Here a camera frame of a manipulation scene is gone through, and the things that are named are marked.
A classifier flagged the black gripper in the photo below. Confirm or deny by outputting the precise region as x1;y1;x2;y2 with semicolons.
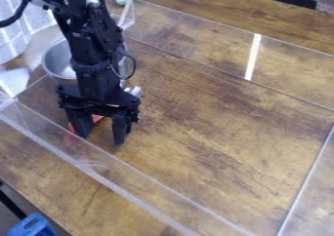
57;62;140;146

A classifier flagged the pink handled metal spoon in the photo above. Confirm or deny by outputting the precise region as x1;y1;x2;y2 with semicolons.
68;86;141;133

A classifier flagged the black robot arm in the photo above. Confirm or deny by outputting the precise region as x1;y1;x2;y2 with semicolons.
0;0;140;145

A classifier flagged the stainless steel pot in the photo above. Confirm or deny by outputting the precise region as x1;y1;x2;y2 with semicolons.
40;38;131;89

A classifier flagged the white checkered curtain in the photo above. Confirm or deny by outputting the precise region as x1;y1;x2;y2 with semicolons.
0;5;56;65

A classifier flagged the blue plastic crate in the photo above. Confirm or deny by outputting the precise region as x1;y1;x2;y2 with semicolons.
5;213;57;236

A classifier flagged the clear acrylic barrier wall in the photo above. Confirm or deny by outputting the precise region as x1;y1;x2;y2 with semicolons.
0;98;250;236

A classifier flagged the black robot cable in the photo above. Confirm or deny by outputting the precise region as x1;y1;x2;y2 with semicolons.
0;0;29;29

